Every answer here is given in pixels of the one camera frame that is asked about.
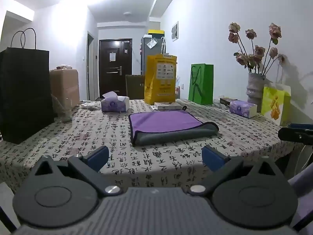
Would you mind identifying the green paper bag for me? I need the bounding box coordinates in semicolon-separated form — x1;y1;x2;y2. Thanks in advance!
188;64;214;105

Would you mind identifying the purple tissue pack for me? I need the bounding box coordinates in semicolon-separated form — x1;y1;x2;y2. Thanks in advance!
229;100;258;118

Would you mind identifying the dark flat box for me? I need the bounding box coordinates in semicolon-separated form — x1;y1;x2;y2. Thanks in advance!
219;98;238;106

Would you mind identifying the white and lime gift bag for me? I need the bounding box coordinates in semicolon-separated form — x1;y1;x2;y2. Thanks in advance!
261;83;291;127

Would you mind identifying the dark brown entrance door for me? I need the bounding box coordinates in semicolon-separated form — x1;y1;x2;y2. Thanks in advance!
99;39;132;99

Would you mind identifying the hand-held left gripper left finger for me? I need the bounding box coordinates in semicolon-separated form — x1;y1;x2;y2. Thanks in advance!
29;146;124;198

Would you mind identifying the grey interior door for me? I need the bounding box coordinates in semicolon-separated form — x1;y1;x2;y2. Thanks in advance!
87;31;95;101

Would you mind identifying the crumpled white tissue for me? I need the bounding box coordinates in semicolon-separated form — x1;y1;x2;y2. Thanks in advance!
81;102;102;110

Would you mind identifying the grey textured vase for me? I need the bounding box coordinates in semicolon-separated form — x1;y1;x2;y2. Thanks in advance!
246;73;266;113

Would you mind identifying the grey refrigerator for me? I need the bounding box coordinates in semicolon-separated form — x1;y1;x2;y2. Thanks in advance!
141;37;167;75

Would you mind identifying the black paper bag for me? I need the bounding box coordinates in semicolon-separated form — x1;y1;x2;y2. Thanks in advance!
0;28;55;144

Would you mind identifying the dried rose bouquet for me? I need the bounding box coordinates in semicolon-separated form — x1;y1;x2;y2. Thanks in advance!
228;22;286;75

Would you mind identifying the flat white box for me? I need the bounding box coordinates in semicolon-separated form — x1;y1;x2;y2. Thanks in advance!
154;102;184;110

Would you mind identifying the brown suitcase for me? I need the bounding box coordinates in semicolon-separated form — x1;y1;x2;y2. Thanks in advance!
49;69;81;108

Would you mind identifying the person's purple clothing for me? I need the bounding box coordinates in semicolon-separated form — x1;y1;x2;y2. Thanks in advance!
287;169;313;228

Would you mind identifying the yellow and black box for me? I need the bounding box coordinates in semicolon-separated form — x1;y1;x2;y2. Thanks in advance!
148;29;165;38

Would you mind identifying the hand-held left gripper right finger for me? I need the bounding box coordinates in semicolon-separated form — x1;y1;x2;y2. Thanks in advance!
187;145;283;198

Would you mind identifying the yellow paper bag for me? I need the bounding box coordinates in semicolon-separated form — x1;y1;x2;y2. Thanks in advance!
144;53;177;104

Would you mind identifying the clear glass cup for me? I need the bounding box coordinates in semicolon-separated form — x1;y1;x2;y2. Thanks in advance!
52;94;74;122

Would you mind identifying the purple tissue box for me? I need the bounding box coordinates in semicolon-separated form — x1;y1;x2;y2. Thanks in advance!
101;91;130;112

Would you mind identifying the brown cardboard box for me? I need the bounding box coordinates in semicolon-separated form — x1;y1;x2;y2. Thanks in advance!
125;75;146;100

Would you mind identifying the purple and grey towel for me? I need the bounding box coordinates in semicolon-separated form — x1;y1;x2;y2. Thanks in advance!
128;106;219;147

